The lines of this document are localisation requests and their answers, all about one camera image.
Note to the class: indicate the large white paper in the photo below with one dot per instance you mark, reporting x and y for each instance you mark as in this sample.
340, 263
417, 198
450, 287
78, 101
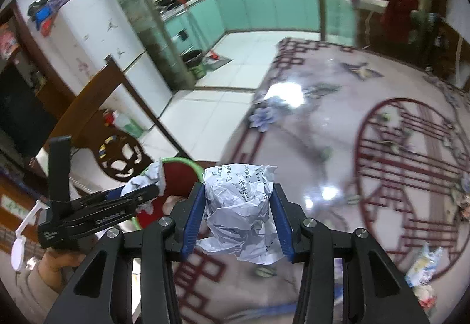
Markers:
238, 210

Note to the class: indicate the plain wooden chair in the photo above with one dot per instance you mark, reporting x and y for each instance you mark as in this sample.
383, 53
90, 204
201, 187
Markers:
429, 38

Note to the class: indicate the person's left hand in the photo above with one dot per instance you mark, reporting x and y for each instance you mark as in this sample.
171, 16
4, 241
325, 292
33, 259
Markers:
58, 261

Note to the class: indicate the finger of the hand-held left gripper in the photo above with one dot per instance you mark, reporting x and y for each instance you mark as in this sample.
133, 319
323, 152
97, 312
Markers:
136, 192
141, 203

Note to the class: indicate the black cloth bundle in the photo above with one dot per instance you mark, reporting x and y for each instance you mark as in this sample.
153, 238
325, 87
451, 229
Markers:
42, 1

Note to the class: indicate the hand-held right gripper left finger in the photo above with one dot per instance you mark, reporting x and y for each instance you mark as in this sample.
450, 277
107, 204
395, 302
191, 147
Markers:
192, 221

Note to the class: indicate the bluish white paper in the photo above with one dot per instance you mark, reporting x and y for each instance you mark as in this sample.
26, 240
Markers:
150, 175

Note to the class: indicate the white refrigerator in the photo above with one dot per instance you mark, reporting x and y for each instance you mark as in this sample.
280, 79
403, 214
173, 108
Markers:
110, 52

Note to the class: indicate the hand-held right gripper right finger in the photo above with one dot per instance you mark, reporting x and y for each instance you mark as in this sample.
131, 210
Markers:
281, 225

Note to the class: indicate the white and red wrapper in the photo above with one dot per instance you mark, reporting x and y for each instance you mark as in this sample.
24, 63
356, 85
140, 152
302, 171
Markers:
426, 296

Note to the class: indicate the green rimmed red bin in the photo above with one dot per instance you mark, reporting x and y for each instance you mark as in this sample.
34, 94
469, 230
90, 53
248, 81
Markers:
180, 177

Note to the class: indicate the grey dustpan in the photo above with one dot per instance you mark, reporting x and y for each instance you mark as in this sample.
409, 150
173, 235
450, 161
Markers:
217, 61

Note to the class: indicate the blue white plastic packet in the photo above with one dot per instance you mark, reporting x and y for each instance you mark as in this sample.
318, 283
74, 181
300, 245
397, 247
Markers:
424, 265

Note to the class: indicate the teal kitchen cabinets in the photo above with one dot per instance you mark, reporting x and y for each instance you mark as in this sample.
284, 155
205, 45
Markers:
264, 5

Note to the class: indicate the green bottle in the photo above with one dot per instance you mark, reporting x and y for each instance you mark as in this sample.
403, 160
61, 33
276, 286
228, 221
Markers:
128, 124

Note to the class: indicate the black wok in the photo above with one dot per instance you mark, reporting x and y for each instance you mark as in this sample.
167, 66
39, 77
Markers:
169, 0

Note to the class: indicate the dark kitchen waste bin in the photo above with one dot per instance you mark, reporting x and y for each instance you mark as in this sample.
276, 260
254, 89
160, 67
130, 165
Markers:
193, 60

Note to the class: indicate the red plastic item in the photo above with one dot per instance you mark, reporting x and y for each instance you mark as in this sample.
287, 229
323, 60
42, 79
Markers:
48, 27

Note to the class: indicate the carved wooden chair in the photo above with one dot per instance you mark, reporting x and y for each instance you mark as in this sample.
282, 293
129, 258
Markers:
95, 91

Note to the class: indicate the dark wooden cabinet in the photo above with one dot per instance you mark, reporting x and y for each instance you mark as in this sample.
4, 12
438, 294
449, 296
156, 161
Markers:
22, 115

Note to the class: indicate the blue plastic item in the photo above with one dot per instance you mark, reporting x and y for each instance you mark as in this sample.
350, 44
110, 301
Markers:
43, 14

